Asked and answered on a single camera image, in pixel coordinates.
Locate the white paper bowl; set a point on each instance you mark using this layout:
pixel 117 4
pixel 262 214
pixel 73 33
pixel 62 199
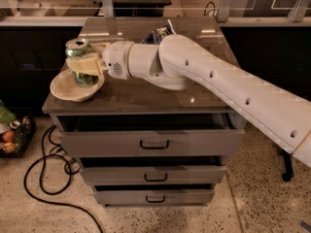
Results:
pixel 64 87

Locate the orange fruit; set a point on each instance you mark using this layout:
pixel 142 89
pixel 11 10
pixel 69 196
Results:
pixel 9 136

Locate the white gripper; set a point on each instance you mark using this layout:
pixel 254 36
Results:
pixel 117 58

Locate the grey drawer cabinet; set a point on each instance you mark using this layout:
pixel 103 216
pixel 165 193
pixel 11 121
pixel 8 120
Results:
pixel 136 105

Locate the dark background table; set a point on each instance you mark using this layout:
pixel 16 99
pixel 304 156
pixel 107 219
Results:
pixel 134 8

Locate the blue crumpled chip bag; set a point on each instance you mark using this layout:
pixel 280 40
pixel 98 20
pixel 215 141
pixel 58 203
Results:
pixel 156 36

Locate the black wire fruit basket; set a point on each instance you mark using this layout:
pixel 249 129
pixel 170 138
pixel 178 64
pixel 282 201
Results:
pixel 22 134

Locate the top grey drawer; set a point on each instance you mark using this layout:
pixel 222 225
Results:
pixel 198 142

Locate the grey drawer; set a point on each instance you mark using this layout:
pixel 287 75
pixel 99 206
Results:
pixel 198 142
pixel 150 170
pixel 153 195

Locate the middle grey drawer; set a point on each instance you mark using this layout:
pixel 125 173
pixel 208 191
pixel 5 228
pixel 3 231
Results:
pixel 150 170

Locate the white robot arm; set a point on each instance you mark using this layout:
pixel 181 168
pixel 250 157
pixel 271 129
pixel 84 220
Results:
pixel 177 61

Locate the green soda can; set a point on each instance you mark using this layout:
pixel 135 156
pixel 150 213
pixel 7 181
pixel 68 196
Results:
pixel 77 48

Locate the black stand leg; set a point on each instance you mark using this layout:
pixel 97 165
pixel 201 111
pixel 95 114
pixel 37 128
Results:
pixel 289 171

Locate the green bag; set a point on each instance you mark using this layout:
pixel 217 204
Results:
pixel 6 116

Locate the bottom grey drawer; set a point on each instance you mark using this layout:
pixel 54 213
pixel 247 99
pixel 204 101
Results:
pixel 153 195

